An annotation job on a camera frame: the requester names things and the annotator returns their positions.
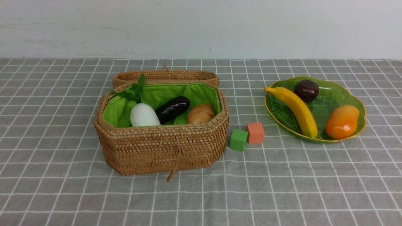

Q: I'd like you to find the brown potato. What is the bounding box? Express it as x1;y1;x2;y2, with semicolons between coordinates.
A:
187;103;216;124

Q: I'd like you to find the woven rattan basket lid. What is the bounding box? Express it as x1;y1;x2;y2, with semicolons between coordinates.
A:
112;64;220;89

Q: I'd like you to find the green glass leaf plate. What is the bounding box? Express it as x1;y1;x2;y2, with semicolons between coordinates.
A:
264;76;366;143

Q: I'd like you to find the woven rattan basket green lining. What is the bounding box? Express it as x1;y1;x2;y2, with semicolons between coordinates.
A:
94;83;229;181

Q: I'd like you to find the green foam cube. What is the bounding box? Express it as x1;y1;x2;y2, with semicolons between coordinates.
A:
229;129;248;152

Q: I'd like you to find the green bitter gourd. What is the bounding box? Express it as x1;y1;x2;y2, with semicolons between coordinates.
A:
173;114;188;125

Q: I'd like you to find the yellow banana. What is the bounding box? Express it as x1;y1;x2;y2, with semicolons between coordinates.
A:
264;86;318;139

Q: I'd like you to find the white radish with leaves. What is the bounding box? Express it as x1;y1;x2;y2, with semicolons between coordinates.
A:
112;73;161;128

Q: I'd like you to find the grey checked tablecloth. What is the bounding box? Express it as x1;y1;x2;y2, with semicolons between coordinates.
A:
0;59;402;226

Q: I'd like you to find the orange mango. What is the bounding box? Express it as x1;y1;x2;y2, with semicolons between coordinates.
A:
325;105;360;140

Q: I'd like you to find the dark purple passion fruit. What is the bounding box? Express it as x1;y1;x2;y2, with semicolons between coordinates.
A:
293;79;320;102

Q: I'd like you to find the dark purple eggplant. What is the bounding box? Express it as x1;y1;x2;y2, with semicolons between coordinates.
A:
155;96;190;125

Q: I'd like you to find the orange foam cube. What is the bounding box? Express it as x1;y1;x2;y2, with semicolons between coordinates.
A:
246;122;265;143

